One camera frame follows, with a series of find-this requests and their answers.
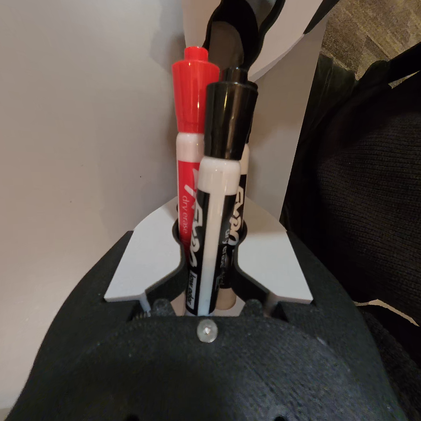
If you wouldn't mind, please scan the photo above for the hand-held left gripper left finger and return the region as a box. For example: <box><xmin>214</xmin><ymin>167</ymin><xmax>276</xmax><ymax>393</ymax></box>
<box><xmin>103</xmin><ymin>201</ymin><xmax>190</xmax><ymax>311</ymax></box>

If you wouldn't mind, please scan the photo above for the black velcro strap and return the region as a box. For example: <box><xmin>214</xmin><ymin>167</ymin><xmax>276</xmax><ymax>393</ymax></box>
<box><xmin>203</xmin><ymin>0</ymin><xmax>284</xmax><ymax>81</ymax></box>

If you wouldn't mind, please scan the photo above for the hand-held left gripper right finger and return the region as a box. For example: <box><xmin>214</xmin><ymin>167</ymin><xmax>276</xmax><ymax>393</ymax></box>
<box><xmin>231</xmin><ymin>198</ymin><xmax>314</xmax><ymax>318</ymax></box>

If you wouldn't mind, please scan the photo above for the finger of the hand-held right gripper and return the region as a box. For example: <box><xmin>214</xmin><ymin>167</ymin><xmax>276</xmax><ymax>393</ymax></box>
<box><xmin>182</xmin><ymin>0</ymin><xmax>220</xmax><ymax>50</ymax></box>
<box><xmin>245</xmin><ymin>0</ymin><xmax>331</xmax><ymax>83</ymax></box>

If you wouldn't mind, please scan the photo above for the black dry erase marker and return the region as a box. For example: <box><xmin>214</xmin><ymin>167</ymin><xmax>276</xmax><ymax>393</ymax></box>
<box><xmin>184</xmin><ymin>67</ymin><xmax>259</xmax><ymax>317</ymax></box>
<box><xmin>217</xmin><ymin>125</ymin><xmax>253</xmax><ymax>310</ymax></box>

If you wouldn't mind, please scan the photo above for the red dry erase marker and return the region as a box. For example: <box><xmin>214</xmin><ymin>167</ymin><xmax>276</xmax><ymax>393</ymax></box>
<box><xmin>172</xmin><ymin>46</ymin><xmax>220</xmax><ymax>264</ymax></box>

